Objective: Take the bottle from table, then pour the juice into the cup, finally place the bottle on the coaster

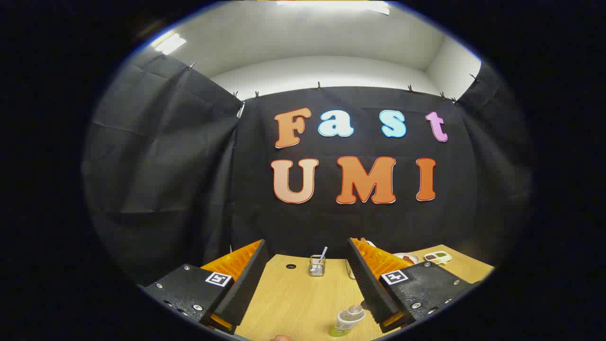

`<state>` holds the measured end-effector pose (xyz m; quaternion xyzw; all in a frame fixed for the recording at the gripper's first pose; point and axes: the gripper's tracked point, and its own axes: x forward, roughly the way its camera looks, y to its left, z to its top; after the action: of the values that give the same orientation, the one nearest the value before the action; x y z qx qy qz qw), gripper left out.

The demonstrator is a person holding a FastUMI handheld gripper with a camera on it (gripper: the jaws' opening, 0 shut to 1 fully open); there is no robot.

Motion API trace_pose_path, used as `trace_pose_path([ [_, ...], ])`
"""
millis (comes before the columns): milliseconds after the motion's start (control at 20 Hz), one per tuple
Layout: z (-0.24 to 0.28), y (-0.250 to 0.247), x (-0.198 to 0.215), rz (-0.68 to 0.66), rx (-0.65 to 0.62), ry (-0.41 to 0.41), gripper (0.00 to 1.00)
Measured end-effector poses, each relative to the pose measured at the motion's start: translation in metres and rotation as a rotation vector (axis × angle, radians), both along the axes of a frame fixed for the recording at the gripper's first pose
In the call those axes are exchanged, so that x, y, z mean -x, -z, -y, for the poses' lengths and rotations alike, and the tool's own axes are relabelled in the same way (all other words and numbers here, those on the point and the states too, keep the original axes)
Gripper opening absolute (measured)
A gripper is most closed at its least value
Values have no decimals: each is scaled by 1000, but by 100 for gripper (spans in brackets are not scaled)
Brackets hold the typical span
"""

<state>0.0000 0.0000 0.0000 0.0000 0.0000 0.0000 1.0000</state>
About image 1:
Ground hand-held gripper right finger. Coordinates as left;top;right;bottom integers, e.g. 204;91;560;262
347;237;476;333

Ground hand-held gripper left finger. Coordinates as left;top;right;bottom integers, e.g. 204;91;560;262
137;239;269;335

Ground wooden table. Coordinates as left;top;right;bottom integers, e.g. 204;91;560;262
234;244;495;341

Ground ceiling light panel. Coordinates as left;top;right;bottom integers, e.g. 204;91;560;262
154;32;187;55
277;0;391;16

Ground clear plastic juice bottle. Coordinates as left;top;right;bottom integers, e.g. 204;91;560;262
329;305;366;337

